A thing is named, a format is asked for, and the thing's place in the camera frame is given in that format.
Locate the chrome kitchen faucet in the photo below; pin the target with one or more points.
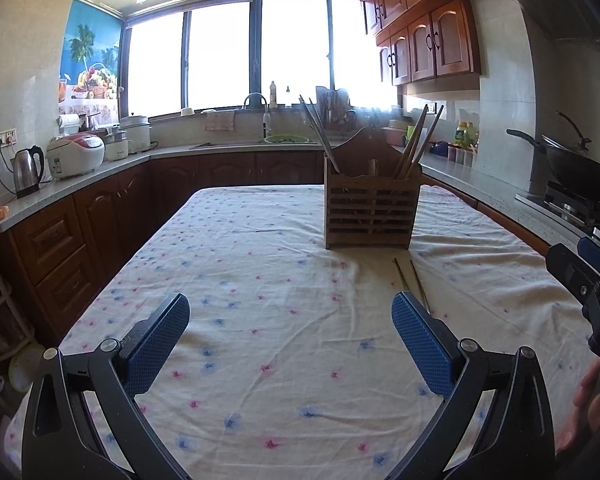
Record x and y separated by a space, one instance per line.
267 122

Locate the white storage rack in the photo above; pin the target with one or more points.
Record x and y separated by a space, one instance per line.
0 300

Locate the dark round pot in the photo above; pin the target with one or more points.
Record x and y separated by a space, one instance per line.
439 148

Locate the wall power outlet strip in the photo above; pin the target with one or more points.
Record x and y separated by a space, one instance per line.
0 141

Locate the yellow-capped drink bottle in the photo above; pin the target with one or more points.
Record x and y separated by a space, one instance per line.
460 135

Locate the gas stove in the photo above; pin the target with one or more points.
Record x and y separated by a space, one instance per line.
565 205

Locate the yellow oil bottle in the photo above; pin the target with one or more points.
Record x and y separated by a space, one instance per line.
472 135

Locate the small white blender appliance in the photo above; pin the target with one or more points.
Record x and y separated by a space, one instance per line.
116 147

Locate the paper towel roll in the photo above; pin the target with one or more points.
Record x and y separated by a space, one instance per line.
69 122

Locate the green colander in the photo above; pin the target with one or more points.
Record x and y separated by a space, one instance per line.
285 139

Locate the black wok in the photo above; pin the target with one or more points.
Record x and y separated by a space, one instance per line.
580 170

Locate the floral white tablecloth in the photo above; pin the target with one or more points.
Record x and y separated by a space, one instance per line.
280 285

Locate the metal chopstick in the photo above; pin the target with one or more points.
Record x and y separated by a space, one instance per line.
325 135
314 127
320 132

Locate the wooden base cabinets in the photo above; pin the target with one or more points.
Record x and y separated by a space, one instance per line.
80 230

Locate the thin brown chopstick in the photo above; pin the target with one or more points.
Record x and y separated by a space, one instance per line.
419 285

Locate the wooden utensil holder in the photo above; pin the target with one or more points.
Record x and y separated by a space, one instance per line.
370 210

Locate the wooden wall cabinets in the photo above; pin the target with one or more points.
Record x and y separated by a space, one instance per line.
430 45

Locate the white round lid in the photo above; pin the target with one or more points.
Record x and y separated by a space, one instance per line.
25 367

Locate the hanging dish cloth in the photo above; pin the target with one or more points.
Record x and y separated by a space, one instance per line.
220 121

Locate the large kitchen window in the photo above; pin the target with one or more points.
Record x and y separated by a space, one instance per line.
220 60

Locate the small orange object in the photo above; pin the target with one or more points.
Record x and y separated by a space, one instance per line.
1 214

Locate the dish soap bottle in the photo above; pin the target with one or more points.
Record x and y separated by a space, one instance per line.
273 95

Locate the steel electric kettle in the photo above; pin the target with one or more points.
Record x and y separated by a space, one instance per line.
26 172

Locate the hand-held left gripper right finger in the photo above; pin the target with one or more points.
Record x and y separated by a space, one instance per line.
422 345

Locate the round-tipped wooden chopstick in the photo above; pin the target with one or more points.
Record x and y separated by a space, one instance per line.
373 167

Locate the white bowl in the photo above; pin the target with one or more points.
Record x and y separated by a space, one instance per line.
188 112

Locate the long wooden chopstick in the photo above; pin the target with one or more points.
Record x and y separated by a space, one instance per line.
416 135
430 130

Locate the person's right hand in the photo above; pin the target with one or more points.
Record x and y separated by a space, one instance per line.
587 390

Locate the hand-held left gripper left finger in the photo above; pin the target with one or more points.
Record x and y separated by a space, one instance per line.
157 345

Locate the fruit and palm wall poster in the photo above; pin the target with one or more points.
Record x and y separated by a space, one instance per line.
87 50

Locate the spice jar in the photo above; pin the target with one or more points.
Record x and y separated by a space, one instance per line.
461 156
470 156

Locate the large white electric cooker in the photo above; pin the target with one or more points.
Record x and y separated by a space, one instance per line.
136 132

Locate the white and red rice cooker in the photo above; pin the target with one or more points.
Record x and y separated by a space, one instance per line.
75 157

